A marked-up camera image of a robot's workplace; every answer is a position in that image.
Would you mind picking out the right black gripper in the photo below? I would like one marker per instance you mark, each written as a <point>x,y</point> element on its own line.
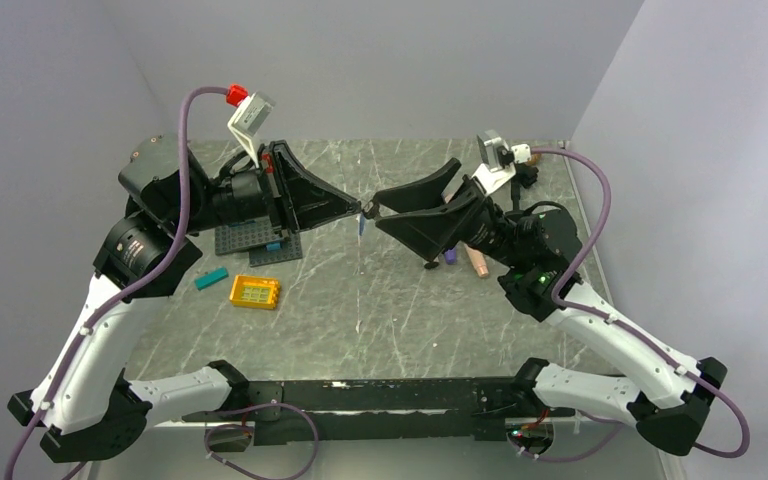
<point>432,231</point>

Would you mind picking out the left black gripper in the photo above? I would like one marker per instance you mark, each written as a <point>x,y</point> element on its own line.
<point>296,197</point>

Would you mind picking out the orange lego window piece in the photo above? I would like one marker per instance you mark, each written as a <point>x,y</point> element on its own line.
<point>255,292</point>

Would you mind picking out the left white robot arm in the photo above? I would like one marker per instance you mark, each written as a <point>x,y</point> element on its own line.
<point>86,407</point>

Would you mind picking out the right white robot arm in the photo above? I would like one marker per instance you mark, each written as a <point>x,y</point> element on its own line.
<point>665,395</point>

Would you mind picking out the purple microphone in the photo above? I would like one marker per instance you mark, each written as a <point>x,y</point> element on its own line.
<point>450,256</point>

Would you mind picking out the dark grey lego baseplate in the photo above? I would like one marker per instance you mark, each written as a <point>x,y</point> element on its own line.
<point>260,241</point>

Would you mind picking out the pink microphone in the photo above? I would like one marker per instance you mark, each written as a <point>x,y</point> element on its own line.
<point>477,261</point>

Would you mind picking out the black microphone stand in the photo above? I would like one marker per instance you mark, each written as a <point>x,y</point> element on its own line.
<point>523,182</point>

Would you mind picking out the teal lego brick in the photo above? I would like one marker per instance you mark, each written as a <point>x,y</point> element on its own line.
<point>211,278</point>

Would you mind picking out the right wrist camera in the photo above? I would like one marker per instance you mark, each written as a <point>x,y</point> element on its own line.
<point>500,162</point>

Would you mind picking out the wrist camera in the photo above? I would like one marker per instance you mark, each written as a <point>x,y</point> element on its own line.
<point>246,121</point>
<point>500,162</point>

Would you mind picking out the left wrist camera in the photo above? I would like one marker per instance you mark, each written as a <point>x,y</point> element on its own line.
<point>246,121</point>

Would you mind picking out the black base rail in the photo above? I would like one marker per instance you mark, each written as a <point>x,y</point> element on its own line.
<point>480,408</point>

